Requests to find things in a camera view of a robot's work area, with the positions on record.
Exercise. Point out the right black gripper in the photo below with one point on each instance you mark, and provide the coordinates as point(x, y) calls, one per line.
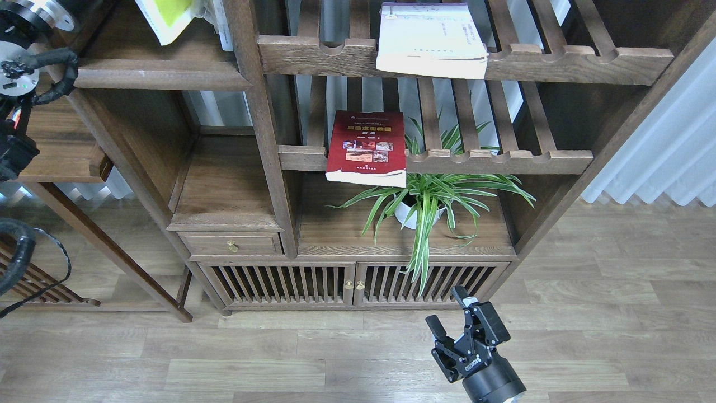
point(473, 358)

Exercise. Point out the white book top shelf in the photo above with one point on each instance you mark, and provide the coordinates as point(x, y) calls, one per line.
point(430, 39)

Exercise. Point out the dark wooden bookshelf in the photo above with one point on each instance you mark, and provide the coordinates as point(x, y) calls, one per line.
point(232, 146)

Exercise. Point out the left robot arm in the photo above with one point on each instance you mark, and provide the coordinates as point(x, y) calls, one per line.
point(23, 23)

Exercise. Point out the white curtain right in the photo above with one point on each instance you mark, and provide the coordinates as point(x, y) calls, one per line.
point(672, 152)

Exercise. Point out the red book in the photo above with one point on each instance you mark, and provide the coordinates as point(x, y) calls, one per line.
point(368, 149)

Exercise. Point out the plastic-wrapped white book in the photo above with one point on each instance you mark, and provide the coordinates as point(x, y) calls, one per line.
point(214, 13)

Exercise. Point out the white plant pot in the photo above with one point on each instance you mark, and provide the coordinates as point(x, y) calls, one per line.
point(403, 209)

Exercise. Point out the green spider plant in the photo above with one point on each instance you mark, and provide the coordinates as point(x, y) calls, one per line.
point(434, 189)

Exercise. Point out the yellow-green book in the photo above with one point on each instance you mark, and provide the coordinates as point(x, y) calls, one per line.
point(168, 19)

